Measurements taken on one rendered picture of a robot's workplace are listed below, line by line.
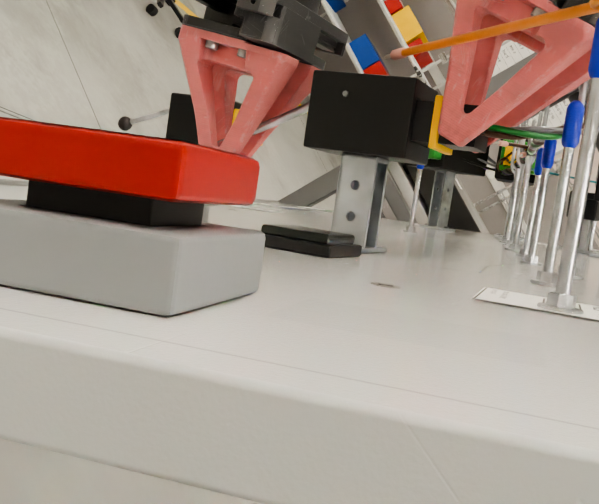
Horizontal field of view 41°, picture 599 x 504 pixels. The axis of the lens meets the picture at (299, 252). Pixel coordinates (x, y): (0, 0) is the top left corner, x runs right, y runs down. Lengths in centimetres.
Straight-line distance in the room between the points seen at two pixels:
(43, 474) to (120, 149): 49
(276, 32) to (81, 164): 26
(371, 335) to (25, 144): 8
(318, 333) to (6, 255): 7
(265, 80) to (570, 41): 15
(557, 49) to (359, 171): 12
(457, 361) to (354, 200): 27
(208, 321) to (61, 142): 5
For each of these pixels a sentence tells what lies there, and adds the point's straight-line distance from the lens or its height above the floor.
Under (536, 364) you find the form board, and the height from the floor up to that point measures 117.
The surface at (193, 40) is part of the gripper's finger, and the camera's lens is 45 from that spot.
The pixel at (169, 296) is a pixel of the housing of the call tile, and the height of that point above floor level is 112.
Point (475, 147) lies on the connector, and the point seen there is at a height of 118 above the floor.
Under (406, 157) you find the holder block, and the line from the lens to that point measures 40.
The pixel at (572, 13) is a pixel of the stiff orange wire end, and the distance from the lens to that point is 30.
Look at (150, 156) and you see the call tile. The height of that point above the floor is 113.
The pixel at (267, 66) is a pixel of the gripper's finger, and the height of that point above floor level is 111.
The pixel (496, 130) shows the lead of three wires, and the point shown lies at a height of 119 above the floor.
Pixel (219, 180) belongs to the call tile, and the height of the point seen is 113.
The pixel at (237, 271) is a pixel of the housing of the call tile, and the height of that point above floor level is 112.
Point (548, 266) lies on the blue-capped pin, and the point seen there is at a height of 118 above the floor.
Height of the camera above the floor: 118
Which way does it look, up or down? 14 degrees down
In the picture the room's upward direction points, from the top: 61 degrees clockwise
